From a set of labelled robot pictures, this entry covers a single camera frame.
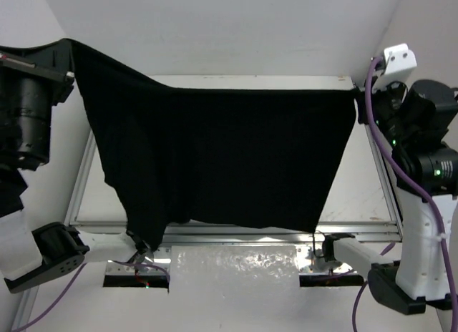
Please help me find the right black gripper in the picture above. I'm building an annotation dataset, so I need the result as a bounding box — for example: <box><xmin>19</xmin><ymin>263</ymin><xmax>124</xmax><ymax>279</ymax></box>
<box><xmin>358</xmin><ymin>71</ymin><xmax>410</xmax><ymax>147</ymax></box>

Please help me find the black t-shirt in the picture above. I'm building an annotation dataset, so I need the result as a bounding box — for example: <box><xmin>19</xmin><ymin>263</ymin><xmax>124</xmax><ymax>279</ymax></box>
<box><xmin>0</xmin><ymin>38</ymin><xmax>359</xmax><ymax>253</ymax></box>

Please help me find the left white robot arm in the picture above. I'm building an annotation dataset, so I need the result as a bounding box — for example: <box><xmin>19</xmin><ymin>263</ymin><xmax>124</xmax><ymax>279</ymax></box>
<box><xmin>1</xmin><ymin>39</ymin><xmax>147</xmax><ymax>293</ymax></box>

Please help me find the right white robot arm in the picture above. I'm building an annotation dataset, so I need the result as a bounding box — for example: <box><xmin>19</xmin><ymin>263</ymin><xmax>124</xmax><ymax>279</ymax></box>
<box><xmin>321</xmin><ymin>79</ymin><xmax>457</xmax><ymax>315</ymax></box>

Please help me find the aluminium frame rail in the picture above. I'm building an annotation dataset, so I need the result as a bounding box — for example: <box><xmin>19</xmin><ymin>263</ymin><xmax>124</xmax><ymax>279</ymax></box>
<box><xmin>11</xmin><ymin>92</ymin><xmax>402</xmax><ymax>331</ymax></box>

